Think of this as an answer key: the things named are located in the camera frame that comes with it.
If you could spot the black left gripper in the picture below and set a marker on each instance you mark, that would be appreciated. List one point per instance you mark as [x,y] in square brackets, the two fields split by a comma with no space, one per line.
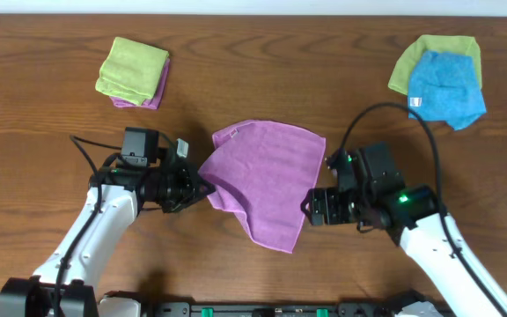
[192,188]

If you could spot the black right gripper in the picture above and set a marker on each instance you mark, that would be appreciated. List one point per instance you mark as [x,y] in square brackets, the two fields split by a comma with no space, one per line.
[315,197]

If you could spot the purple cloth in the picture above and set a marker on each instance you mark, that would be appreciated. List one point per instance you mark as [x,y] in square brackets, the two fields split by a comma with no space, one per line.
[153,103]
[261,171]

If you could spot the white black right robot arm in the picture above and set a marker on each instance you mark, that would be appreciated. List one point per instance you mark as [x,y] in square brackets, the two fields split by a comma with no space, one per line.
[429,235]

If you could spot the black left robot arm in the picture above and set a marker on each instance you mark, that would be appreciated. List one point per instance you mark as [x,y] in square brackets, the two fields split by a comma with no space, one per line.
[64,285]

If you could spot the folded purple cloth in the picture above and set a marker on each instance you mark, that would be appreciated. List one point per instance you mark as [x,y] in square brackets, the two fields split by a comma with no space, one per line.
[153,103]

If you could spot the folded green cloth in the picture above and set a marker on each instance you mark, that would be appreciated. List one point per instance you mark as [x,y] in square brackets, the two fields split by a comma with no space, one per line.
[131,71]

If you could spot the green cloth in pile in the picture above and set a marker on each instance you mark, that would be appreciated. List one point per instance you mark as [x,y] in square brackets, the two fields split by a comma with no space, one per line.
[458,44]

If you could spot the blue cloth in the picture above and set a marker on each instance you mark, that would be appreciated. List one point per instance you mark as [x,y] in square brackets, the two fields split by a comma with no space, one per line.
[443,87]

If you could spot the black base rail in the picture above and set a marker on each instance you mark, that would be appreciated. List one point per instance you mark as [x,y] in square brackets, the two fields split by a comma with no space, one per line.
[409,303]

